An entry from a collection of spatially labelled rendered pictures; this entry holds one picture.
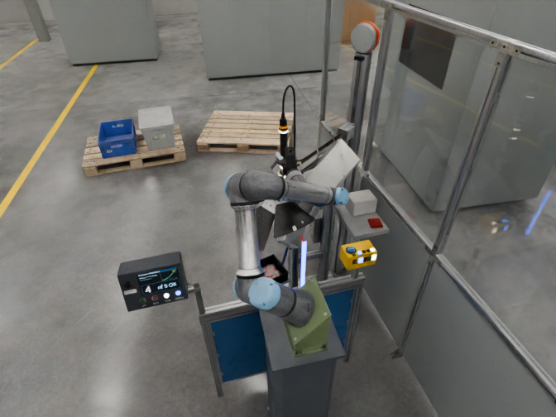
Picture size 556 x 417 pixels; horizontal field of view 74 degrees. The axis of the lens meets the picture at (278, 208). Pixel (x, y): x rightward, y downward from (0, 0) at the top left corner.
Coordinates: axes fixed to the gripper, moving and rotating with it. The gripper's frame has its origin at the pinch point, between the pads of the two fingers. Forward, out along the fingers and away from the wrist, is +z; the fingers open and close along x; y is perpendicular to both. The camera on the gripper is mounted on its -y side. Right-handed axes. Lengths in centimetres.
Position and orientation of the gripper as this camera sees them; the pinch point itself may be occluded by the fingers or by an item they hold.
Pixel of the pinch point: (282, 151)
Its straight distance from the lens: 189.4
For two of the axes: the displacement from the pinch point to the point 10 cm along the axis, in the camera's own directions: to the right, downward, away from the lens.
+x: 9.6, -1.8, 1.9
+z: -2.7, -6.0, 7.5
